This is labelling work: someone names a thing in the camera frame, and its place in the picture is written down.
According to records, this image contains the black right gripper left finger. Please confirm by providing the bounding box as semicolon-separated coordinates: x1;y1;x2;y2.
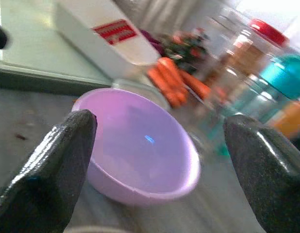
0;109;99;233

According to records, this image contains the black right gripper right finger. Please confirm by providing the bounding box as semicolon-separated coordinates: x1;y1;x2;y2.
223;114;300;233

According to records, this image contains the purple plastic bowl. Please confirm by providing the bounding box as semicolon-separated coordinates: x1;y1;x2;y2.
71;87;201;207

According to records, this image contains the pale green cutting board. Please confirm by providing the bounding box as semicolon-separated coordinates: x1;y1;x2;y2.
0;0;114;97

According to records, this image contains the orange bottle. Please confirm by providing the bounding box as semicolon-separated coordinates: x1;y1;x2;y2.
271;100;300;140

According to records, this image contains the clear drinking glass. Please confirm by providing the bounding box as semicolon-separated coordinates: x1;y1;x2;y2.
195;72;279;156

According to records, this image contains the teal lidded water bottle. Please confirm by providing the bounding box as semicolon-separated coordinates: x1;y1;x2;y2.
259;53;300;122

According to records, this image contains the orange carrot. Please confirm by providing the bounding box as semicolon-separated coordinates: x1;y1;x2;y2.
157;57;189;102
181;70;211;100
146;67;182;107

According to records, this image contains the white mandoline slicer red blade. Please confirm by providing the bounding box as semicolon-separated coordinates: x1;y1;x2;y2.
56;0;161;81

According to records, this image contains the clear jar with red lid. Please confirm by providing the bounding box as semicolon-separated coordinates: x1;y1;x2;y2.
212;18;290;98

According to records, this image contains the purple cabbage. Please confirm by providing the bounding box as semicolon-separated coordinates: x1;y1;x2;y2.
140;29;165;55

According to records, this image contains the beige hanging cloth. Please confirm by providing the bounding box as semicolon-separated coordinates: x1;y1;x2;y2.
113;0;196;32

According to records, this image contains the colourful wrapped vegetable pack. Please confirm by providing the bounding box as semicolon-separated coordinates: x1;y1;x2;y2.
161;28;211;73

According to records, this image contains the clear plastic jar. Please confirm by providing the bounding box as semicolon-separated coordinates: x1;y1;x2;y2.
205;7;252;56

